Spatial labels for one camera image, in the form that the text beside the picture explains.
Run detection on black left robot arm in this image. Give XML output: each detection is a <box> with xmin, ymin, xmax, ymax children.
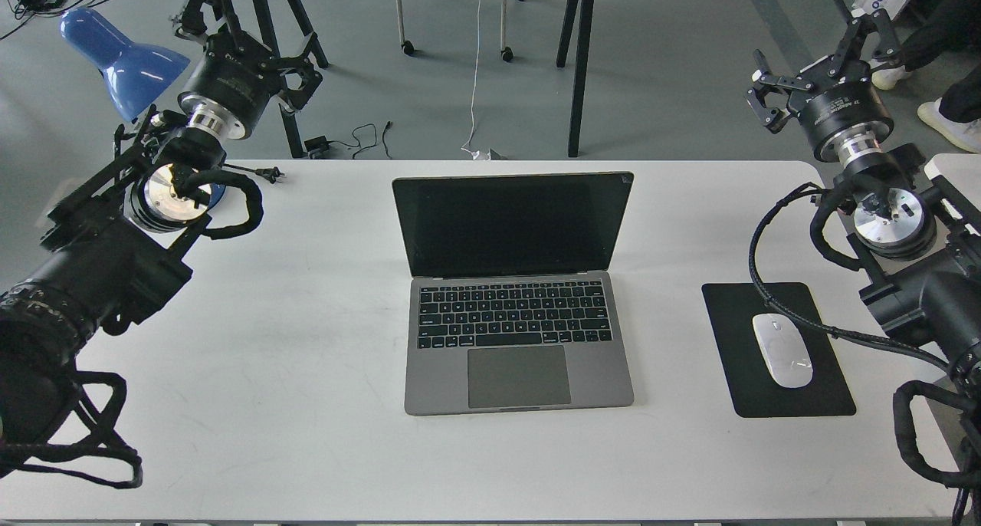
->
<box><xmin>1</xmin><ymin>0</ymin><xmax>328</xmax><ymax>490</ymax></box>

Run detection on blue desk lamp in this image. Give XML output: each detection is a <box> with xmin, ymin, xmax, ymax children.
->
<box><xmin>60</xmin><ymin>7</ymin><xmax>228</xmax><ymax>209</ymax></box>

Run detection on rolling cart legs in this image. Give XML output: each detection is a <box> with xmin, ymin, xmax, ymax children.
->
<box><xmin>395</xmin><ymin>0</ymin><xmax>526</xmax><ymax>64</ymax></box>

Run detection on white hanging cable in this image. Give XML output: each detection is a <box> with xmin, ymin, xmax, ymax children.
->
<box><xmin>460</xmin><ymin>0</ymin><xmax>507</xmax><ymax>161</ymax></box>

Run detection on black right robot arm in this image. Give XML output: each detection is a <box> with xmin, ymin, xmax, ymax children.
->
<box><xmin>747</xmin><ymin>0</ymin><xmax>980</xmax><ymax>525</ymax></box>

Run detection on white sneaker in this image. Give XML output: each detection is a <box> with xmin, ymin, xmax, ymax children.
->
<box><xmin>917</xmin><ymin>97</ymin><xmax>980</xmax><ymax>153</ymax></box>

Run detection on white side table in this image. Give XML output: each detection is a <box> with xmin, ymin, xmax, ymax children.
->
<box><xmin>923</xmin><ymin>153</ymin><xmax>980</xmax><ymax>235</ymax></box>

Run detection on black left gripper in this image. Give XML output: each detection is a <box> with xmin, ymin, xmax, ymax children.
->
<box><xmin>171</xmin><ymin>0</ymin><xmax>323</xmax><ymax>140</ymax></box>

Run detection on black power adapter cable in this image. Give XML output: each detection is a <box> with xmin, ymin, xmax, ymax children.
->
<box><xmin>303</xmin><ymin>120</ymin><xmax>394</xmax><ymax>160</ymax></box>

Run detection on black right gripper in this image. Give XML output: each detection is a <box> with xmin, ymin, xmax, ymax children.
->
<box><xmin>745</xmin><ymin>0</ymin><xmax>903</xmax><ymax>163</ymax></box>

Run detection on black mouse pad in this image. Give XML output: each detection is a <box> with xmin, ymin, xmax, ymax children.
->
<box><xmin>701</xmin><ymin>284</ymin><xmax>856</xmax><ymax>418</ymax></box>

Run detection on black lamp plug cable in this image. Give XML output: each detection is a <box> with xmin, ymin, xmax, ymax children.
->
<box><xmin>224</xmin><ymin>163</ymin><xmax>286</xmax><ymax>186</ymax></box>

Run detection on black trestle table frame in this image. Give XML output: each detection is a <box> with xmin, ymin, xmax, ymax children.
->
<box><xmin>222</xmin><ymin>0</ymin><xmax>615</xmax><ymax>159</ymax></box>

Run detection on grey laptop notebook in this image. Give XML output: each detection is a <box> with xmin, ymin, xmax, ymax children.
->
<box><xmin>392</xmin><ymin>172</ymin><xmax>635</xmax><ymax>416</ymax></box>

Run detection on white computer mouse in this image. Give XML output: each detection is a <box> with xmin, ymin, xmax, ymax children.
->
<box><xmin>751</xmin><ymin>313</ymin><xmax>814</xmax><ymax>389</ymax></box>

